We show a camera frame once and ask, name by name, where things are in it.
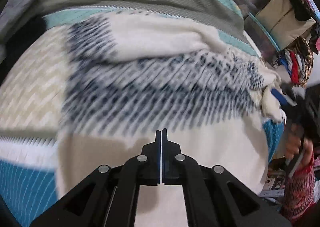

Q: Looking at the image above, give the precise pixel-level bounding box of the white fleece patterned sweater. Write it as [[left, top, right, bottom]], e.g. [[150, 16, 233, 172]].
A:
[[56, 10, 287, 227]]

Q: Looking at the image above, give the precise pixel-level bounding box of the red striped sleeve forearm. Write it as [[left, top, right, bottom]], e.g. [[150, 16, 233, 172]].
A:
[[281, 158, 315, 223]]

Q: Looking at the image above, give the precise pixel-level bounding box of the person's right hand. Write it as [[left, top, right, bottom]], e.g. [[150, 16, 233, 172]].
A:
[[285, 124, 313, 170]]

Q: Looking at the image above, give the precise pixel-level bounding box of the beige fabric storage box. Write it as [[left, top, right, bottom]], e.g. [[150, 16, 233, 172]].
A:
[[255, 0, 317, 50]]

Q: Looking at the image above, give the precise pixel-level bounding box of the beige chevron blanket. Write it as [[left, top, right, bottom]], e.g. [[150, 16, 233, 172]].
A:
[[1, 25, 69, 135]]

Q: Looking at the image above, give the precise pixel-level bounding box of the striped quilted bedspread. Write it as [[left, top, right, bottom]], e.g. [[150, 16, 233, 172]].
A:
[[1, 0, 261, 226]]

